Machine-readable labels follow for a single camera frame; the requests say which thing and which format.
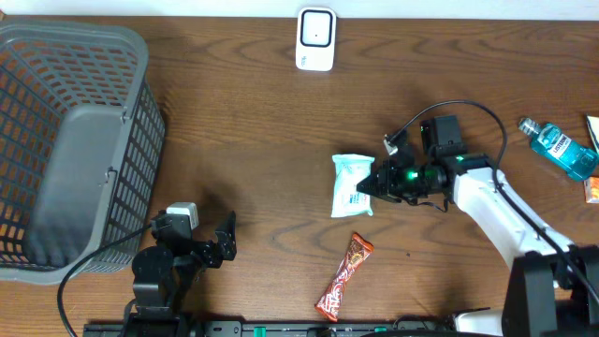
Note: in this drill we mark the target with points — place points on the blue mouthwash bottle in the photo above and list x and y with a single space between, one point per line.
577 161

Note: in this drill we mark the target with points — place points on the grey plastic shopping basket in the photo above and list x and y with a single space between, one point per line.
81 138

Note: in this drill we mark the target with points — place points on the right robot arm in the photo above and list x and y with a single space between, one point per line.
547 293

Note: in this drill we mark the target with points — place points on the teal tissue pack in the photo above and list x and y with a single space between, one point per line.
350 169

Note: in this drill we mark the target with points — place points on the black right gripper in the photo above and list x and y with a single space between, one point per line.
386 189

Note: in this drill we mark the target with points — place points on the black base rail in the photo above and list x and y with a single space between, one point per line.
401 327

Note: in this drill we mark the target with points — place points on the small orange snack packet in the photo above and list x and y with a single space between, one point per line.
591 190

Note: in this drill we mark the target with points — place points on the yellow chips bag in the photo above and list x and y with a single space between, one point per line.
593 126

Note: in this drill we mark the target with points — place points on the red brown snack bar wrapper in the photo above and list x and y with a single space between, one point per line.
330 302

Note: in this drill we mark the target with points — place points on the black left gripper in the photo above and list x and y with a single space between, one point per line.
226 244

